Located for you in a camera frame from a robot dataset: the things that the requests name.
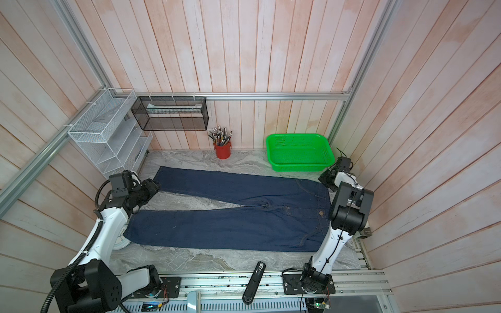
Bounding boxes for dark blue denim trousers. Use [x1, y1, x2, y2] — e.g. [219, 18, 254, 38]
[125, 166, 330, 252]

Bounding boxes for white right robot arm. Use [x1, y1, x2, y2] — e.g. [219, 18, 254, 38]
[300, 156, 374, 293]

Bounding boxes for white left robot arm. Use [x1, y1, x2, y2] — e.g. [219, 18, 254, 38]
[40, 170, 163, 312]

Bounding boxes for white round clock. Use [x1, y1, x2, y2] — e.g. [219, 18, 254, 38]
[113, 235, 131, 250]

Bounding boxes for green plastic basket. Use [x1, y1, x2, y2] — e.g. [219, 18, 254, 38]
[266, 134, 335, 172]

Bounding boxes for red metal pencil bucket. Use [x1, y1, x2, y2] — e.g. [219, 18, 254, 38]
[214, 141, 232, 160]

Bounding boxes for white wire mesh shelf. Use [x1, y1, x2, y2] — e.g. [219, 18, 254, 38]
[69, 88, 153, 178]

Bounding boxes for black wire mesh basket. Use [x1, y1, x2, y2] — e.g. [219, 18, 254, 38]
[131, 95, 209, 131]

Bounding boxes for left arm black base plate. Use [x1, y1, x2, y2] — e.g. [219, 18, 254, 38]
[159, 276, 181, 299]

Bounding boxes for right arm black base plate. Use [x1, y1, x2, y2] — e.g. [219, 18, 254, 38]
[282, 272, 336, 296]

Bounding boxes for aluminium frame rail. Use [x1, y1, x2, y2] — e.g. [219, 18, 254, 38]
[1, 1, 401, 216]

